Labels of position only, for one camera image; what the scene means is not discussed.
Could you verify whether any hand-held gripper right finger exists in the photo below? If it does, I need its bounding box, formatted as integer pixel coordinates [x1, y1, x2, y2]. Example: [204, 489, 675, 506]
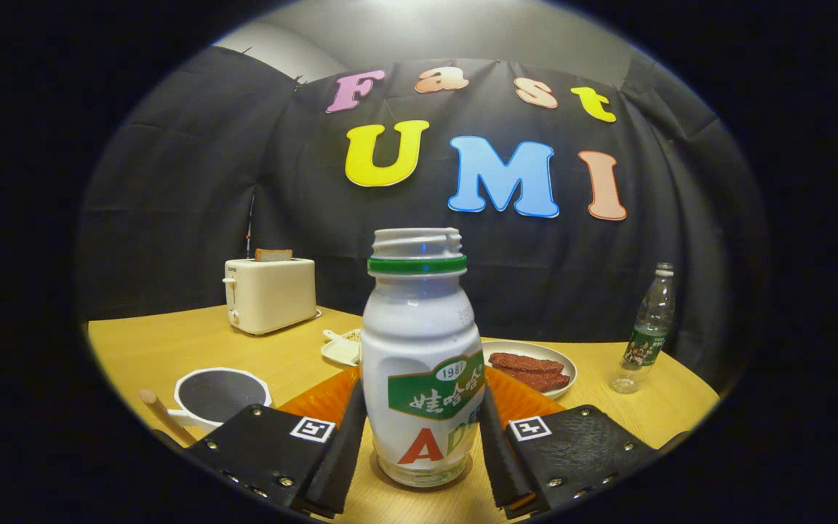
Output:
[479, 364, 660, 521]

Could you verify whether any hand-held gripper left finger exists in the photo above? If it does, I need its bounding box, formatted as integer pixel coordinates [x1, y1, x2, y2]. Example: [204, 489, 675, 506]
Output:
[183, 364, 369, 521]

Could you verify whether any white cup with wooden handle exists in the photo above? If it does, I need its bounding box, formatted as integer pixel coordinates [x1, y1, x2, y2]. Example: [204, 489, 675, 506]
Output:
[139, 367, 273, 446]

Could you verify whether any white juice bottle green label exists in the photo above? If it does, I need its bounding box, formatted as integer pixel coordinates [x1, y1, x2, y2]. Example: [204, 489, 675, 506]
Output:
[359, 227, 487, 488]

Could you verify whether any clear plastic water bottle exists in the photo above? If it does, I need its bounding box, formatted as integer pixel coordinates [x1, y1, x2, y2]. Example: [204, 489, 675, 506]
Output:
[610, 262, 676, 394]

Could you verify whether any red meat strip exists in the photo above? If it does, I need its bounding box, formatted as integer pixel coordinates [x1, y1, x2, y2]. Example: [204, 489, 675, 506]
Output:
[489, 352, 565, 375]
[499, 368, 571, 393]

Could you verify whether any white divided bean dish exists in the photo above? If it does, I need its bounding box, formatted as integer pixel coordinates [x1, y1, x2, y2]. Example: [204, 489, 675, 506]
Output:
[321, 328, 363, 367]

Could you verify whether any white round plate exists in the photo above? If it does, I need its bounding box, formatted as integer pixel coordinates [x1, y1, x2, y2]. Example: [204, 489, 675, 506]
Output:
[482, 340, 578, 400]

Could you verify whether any cream toaster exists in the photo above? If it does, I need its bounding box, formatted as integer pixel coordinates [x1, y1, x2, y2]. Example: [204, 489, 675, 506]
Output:
[223, 258, 322, 336]

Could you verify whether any wooden table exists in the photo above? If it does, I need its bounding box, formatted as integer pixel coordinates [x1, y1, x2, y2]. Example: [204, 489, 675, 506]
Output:
[87, 304, 722, 524]

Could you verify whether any black backdrop cloth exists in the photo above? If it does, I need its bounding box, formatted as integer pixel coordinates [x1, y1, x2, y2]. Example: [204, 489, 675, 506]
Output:
[73, 44, 769, 394]

